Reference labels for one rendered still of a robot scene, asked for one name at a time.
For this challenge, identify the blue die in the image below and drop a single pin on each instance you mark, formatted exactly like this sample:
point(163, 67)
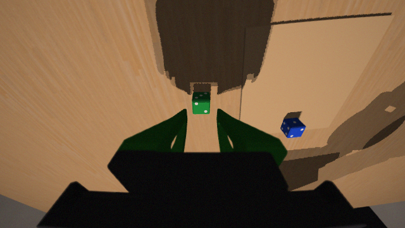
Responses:
point(292, 127)

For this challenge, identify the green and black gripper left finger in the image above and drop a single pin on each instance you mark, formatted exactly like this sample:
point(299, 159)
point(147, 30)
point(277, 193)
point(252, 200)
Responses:
point(160, 136)

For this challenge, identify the dark green die with grey pips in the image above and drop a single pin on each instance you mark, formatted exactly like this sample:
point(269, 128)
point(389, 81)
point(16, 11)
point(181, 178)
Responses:
point(201, 103)

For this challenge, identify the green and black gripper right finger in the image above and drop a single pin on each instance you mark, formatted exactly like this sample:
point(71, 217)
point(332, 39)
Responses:
point(246, 138)

